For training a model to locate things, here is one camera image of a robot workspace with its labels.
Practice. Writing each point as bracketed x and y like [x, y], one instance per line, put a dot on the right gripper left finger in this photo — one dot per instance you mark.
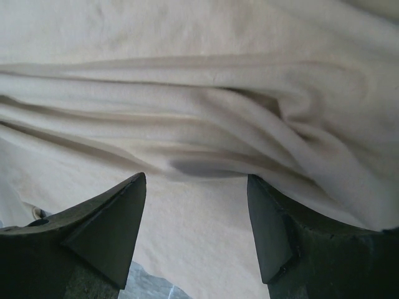
[82, 252]

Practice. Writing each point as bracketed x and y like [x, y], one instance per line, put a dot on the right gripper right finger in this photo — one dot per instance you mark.
[304, 254]

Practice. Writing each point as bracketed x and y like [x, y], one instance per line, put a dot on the beige t shirt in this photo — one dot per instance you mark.
[197, 95]

